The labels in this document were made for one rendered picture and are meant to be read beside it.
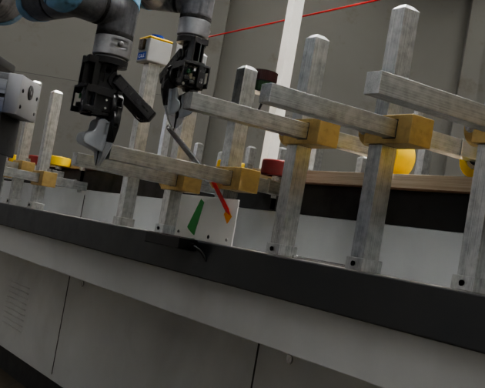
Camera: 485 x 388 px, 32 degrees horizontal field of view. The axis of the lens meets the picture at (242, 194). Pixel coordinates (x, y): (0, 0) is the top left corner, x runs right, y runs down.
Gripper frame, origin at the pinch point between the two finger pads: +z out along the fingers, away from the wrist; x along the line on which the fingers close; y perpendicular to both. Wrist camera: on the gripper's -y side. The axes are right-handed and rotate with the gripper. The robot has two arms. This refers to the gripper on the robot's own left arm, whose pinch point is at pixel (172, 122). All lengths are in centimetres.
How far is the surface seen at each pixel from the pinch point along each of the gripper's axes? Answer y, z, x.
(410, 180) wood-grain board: 56, 8, 25
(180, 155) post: -7.0, 6.3, 7.0
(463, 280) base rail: 91, 25, 5
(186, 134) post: -6.9, 0.9, 7.7
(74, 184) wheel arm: -103, 15, 18
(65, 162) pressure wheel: -126, 7, 22
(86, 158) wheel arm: -3.2, 12.2, -18.3
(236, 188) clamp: 24.6, 13.7, 5.3
